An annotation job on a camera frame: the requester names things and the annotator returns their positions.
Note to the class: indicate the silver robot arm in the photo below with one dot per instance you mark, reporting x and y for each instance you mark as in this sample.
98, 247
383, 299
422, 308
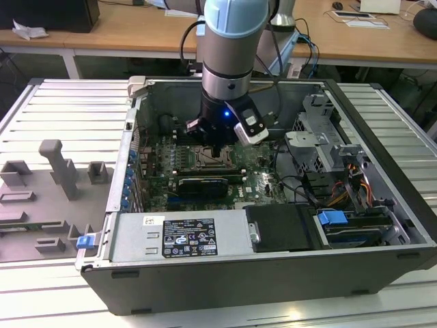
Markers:
228, 51

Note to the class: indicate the CPU socket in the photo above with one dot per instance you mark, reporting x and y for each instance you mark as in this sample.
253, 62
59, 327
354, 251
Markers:
228, 164

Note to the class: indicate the black RAM slot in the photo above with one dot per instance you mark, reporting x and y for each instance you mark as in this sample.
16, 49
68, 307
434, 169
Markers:
211, 168
211, 172

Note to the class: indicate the blue slot clip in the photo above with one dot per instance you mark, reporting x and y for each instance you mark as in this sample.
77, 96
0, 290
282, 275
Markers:
127, 193
131, 158
129, 178
126, 204

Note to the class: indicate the graphics card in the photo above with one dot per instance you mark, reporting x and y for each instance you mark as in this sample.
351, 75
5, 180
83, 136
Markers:
205, 187

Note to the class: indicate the green motherboard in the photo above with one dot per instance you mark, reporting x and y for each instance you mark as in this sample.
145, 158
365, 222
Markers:
259, 184

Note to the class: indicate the silver finned heat sink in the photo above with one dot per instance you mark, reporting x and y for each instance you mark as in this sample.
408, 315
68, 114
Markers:
244, 205

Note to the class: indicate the pale blue teach pendant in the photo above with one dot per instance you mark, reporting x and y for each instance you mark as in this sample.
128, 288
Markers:
288, 48

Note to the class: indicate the black plastic shroud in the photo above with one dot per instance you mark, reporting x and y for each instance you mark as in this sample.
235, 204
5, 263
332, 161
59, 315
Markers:
280, 229

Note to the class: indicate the wooden desk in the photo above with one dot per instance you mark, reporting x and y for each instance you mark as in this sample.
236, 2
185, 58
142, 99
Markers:
119, 37

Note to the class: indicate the silver power supply unit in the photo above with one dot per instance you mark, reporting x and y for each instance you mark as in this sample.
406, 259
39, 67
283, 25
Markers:
136, 239

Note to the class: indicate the hard disk in blue carrier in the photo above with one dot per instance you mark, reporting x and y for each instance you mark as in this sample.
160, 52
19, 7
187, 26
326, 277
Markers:
331, 217

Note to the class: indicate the open black PC case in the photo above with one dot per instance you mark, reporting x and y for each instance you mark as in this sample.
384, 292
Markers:
239, 287

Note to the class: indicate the blue case latch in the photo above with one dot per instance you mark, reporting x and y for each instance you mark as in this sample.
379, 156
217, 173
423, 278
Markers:
85, 242

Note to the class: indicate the black computer mouse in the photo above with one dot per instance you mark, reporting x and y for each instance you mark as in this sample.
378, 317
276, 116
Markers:
338, 5

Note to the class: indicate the white paper sheet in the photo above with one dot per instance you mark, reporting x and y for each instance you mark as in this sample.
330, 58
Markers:
367, 24

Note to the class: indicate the grey parts rack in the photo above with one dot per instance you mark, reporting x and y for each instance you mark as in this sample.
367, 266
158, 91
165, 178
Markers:
41, 205

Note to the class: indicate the black box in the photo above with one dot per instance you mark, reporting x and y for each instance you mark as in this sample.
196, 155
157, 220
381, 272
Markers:
44, 13

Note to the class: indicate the white box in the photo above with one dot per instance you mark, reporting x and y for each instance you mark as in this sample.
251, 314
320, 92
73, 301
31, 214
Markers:
379, 6

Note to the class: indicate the crumpled white paper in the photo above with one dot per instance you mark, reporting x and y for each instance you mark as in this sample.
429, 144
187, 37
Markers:
29, 30

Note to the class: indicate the black round speaker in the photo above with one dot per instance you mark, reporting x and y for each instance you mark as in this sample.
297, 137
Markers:
426, 22

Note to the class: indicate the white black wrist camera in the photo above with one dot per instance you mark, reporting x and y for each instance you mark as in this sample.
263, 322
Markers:
251, 123

